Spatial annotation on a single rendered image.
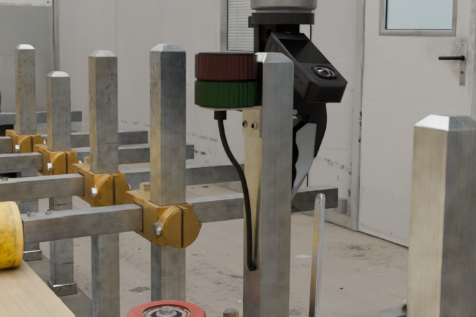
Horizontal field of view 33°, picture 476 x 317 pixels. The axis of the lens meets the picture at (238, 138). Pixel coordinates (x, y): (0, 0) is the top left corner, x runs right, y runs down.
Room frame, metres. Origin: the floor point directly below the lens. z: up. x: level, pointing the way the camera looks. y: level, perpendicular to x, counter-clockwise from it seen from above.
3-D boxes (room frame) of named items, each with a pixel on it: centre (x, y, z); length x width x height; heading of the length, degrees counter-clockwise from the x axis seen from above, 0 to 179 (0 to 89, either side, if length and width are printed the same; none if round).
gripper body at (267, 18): (0.91, -0.05, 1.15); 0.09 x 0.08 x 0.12; 27
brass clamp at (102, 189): (1.24, 0.22, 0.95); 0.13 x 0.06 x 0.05; 28
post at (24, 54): (1.66, 0.45, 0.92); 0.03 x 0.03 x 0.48; 28
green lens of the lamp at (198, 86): (0.75, 0.01, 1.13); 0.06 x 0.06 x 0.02
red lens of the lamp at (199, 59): (0.75, 0.01, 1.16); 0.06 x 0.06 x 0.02
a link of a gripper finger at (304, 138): (0.92, -0.06, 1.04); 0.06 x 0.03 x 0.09; 27
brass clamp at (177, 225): (1.02, 0.10, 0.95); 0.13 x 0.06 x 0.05; 28
